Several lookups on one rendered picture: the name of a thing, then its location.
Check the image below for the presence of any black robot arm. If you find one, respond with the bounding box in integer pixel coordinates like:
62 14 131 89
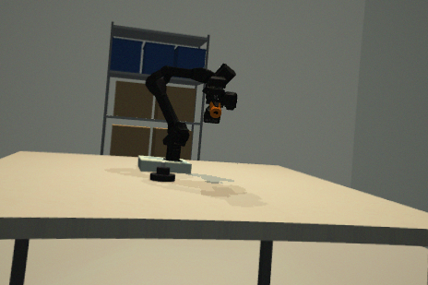
146 64 237 161

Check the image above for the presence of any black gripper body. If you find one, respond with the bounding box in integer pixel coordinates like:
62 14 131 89
203 77 227 124

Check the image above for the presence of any orange cylinder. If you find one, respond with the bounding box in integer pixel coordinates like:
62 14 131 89
209 101 221 118

